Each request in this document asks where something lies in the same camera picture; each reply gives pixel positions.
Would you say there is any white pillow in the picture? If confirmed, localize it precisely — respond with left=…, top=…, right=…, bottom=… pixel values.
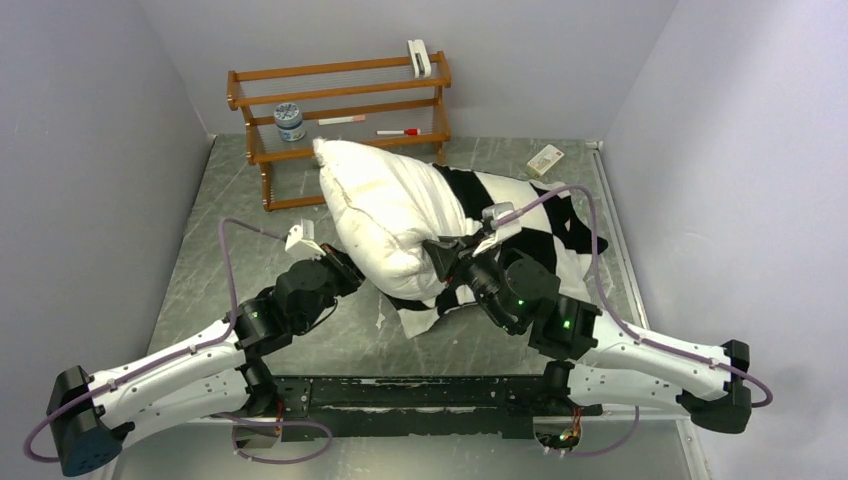
left=313, top=138, right=480, bottom=301

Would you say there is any black white checkered pillowcase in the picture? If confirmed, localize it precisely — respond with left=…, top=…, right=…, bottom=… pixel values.
left=389, top=165, right=592, bottom=338

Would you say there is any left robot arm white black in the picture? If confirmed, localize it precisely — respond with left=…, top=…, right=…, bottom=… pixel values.
left=46, top=244, right=364, bottom=477

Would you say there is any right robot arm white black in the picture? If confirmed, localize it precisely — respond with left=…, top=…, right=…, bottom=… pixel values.
left=423, top=237, right=753, bottom=434

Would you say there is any white marker red cap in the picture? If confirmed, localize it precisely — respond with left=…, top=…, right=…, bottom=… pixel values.
left=375, top=128, right=422, bottom=137

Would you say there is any wooden shelf rack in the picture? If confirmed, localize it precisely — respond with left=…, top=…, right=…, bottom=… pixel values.
left=226, top=51, right=452, bottom=211

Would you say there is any small white green box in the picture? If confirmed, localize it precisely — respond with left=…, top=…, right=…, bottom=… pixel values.
left=525, top=144, right=565, bottom=178

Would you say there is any white marker pink cap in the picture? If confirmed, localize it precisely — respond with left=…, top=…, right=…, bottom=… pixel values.
left=317, top=114, right=366, bottom=126

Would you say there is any blue white round jar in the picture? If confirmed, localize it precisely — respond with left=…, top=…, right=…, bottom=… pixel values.
left=273, top=102, right=306, bottom=142

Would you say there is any white clip on rack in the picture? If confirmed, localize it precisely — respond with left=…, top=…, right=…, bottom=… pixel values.
left=407, top=39, right=432, bottom=79

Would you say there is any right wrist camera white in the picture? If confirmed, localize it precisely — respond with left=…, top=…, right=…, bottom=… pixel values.
left=472, top=202, right=523, bottom=257

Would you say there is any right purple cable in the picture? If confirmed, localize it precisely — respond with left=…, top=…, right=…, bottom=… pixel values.
left=494, top=184, right=775, bottom=409

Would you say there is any purple cable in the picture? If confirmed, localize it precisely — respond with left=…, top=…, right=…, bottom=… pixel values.
left=494, top=184, right=775, bottom=409
left=22, top=217, right=293, bottom=464

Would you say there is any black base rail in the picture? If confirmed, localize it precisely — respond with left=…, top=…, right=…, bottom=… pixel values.
left=235, top=375, right=602, bottom=441

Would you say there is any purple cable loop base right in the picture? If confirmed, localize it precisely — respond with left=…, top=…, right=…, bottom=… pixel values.
left=533, top=405, right=643, bottom=461

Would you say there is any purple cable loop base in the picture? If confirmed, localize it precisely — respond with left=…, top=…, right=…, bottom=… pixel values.
left=533, top=405, right=643, bottom=461
left=220, top=413, right=335, bottom=466

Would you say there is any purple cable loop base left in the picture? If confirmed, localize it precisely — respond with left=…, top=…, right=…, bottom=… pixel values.
left=220, top=413, right=335, bottom=466

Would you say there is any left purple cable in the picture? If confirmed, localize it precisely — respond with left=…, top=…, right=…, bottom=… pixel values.
left=22, top=217, right=293, bottom=464

